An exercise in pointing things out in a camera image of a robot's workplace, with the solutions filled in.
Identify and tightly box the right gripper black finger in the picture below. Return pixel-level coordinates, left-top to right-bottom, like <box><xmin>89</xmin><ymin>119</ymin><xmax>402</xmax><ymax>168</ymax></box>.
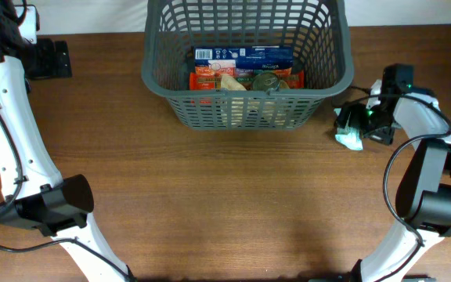
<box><xmin>334</xmin><ymin>103</ymin><xmax>366</xmax><ymax>136</ymax></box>
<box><xmin>363</xmin><ymin>127</ymin><xmax>394</xmax><ymax>146</ymax></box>

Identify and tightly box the light green packet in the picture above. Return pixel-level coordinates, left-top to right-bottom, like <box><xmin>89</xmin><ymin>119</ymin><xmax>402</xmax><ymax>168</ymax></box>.
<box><xmin>334</xmin><ymin>108</ymin><xmax>363</xmax><ymax>151</ymax></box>

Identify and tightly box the small tin can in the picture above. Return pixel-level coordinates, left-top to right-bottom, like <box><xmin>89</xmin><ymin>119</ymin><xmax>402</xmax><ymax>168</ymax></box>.
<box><xmin>251</xmin><ymin>72</ymin><xmax>280</xmax><ymax>92</ymax></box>

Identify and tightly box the beige food pouch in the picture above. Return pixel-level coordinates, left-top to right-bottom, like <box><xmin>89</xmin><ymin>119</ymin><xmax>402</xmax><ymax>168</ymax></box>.
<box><xmin>212</xmin><ymin>96</ymin><xmax>295</xmax><ymax>129</ymax></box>

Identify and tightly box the dark blue cardboard box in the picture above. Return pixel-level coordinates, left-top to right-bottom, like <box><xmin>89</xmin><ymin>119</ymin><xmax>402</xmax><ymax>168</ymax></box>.
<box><xmin>194</xmin><ymin>46</ymin><xmax>294</xmax><ymax>77</ymax></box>

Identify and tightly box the San Remo spaghetti packet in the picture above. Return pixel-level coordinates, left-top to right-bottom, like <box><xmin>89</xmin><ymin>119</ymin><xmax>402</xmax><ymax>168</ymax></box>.
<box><xmin>189</xmin><ymin>71</ymin><xmax>305</xmax><ymax>91</ymax></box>

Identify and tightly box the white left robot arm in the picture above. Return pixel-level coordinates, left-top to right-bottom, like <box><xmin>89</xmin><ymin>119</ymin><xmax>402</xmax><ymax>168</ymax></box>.
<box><xmin>0</xmin><ymin>1</ymin><xmax>134</xmax><ymax>281</ymax></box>

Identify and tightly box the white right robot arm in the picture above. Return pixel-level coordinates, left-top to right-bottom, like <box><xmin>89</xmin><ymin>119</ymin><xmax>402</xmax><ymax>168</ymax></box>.
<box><xmin>335</xmin><ymin>63</ymin><xmax>451</xmax><ymax>282</ymax></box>

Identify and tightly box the grey plastic mesh basket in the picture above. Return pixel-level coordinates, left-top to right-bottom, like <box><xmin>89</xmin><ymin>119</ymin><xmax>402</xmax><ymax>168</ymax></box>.
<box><xmin>142</xmin><ymin>0</ymin><xmax>354</xmax><ymax>130</ymax></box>

